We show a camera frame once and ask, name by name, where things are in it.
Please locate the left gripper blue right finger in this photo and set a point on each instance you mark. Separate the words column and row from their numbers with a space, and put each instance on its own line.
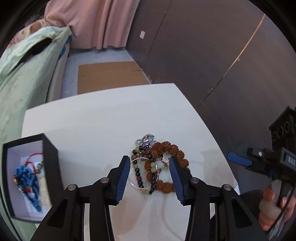
column 177, row 177

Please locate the pink right curtain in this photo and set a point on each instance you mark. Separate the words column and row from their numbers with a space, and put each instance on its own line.
column 94, row 24

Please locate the brown flat cardboard sheet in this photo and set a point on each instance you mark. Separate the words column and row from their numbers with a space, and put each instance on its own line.
column 109, row 75

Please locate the small pearl earring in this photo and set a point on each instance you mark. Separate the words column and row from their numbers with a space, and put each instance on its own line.
column 165, row 159

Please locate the bed with green sheet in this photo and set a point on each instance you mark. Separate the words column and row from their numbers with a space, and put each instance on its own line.
column 27, row 86

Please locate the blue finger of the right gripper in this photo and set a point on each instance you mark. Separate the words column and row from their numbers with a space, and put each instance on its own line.
column 233, row 157

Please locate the silver hoop bangle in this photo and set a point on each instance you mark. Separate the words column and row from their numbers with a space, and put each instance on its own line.
column 145, row 174

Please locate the black square jewelry box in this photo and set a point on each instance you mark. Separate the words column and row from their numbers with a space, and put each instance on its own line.
column 44, row 155

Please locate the light green crumpled duvet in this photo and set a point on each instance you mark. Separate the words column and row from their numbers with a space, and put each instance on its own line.
column 13, row 55

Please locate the silver rhinestone hair clip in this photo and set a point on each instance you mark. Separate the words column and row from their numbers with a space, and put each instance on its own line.
column 146, row 141

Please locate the blue knitted flower ornament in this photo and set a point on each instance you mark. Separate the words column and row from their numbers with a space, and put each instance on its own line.
column 25, row 178

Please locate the white low table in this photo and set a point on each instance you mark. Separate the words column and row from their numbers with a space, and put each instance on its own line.
column 93, row 131

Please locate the cartoon print pillow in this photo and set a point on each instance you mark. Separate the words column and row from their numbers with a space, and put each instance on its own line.
column 27, row 31

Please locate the white wall socket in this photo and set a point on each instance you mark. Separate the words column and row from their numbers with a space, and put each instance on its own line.
column 142, row 34

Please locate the person's right hand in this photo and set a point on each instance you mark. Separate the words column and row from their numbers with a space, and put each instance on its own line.
column 268, row 210

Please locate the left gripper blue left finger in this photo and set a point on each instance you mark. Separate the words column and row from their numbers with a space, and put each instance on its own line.
column 120, row 179

